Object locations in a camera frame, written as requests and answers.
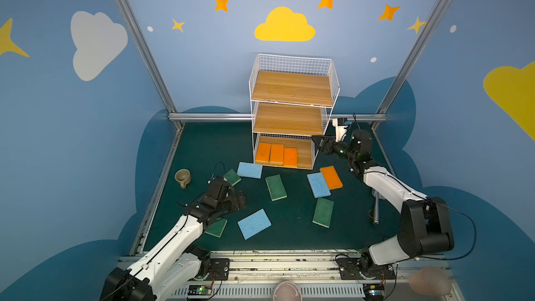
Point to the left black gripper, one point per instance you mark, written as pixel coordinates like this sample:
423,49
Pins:
234,196

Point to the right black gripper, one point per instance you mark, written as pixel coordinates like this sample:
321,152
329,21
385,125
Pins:
327,144

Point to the green sponge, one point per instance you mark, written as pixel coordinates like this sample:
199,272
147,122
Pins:
276,188
232,177
323,212
217,228

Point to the orange sponge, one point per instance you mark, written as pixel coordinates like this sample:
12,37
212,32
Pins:
263,153
290,157
331,177
277,154

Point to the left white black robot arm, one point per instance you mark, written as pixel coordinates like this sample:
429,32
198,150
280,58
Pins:
174,260

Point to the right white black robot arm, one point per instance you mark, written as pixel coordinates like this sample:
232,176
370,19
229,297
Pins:
424,223

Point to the blue sponge near shelf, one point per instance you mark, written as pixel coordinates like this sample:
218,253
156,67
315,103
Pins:
250,170

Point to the blue sponge front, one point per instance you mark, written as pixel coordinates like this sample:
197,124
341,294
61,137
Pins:
254,224

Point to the beige ceramic mug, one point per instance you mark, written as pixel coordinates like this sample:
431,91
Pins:
183,177

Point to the blue sponge right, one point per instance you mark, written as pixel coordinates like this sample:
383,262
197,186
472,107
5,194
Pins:
318,185

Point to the silver metal scoop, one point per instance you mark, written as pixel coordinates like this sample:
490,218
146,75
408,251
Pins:
376,208

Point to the left green circuit board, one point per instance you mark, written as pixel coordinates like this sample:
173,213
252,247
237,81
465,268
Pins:
199,291

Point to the green circuit board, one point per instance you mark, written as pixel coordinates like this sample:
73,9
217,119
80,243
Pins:
199,291
373,292

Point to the pink bowl front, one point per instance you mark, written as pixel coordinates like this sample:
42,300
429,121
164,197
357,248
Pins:
287,291

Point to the right green circuit board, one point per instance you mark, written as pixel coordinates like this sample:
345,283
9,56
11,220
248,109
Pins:
373,292

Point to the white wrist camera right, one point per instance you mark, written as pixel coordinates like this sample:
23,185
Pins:
341,126

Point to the white wire wooden shelf rack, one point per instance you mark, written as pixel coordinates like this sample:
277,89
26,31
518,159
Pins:
291,99

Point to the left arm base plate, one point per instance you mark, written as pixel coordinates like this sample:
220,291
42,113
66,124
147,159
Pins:
214,269

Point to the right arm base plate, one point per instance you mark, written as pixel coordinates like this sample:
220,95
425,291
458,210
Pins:
361,269

